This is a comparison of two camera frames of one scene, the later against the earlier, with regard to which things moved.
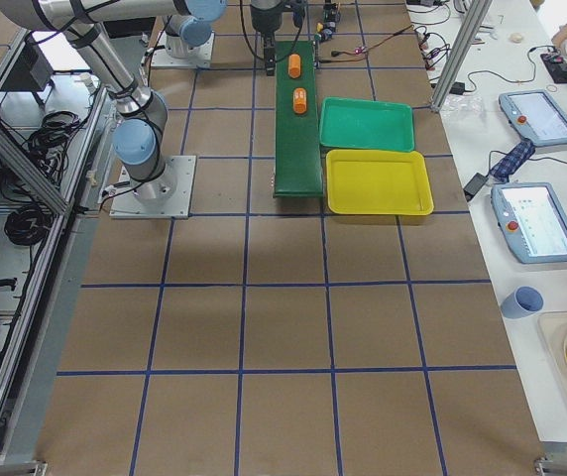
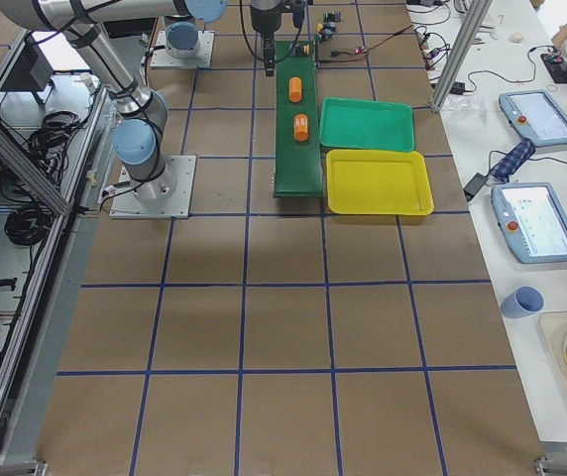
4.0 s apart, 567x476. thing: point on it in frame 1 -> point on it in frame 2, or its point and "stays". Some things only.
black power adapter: [474, 184] stays
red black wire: [362, 50] stays
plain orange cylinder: [293, 65] -> [295, 89]
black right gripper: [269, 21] stays
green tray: [366, 124] stays
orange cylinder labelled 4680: [299, 100] -> [300, 127]
